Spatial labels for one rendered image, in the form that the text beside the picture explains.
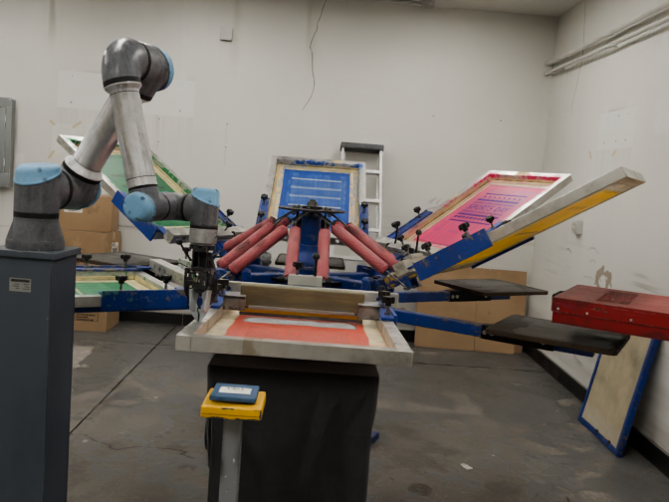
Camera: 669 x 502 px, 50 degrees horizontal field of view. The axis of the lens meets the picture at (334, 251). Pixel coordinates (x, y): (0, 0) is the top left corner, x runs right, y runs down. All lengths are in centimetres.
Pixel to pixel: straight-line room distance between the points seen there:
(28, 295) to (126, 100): 58
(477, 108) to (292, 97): 165
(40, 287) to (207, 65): 474
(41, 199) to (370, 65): 479
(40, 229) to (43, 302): 19
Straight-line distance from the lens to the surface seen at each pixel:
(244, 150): 649
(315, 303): 234
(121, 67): 193
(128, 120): 191
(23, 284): 206
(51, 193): 207
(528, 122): 672
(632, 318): 253
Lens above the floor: 146
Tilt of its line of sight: 6 degrees down
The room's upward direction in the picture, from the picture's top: 4 degrees clockwise
